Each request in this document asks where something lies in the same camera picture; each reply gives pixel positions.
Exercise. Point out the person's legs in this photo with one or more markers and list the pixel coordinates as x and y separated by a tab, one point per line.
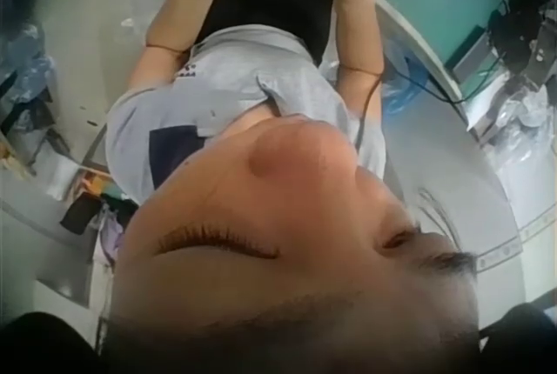
265	4

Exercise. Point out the blue plastic bag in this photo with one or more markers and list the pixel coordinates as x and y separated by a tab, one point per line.
402	84

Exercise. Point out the grey box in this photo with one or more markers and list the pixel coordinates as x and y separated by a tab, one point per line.
476	54

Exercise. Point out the black equipment stand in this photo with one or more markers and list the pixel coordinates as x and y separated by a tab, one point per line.
528	30

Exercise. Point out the heap of blue cloth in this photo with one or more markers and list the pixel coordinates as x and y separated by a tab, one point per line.
28	65

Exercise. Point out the clear plastic bag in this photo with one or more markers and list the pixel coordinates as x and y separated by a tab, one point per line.
518	126

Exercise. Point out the heap of mixed clutter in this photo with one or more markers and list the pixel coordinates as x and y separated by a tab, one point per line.
65	200

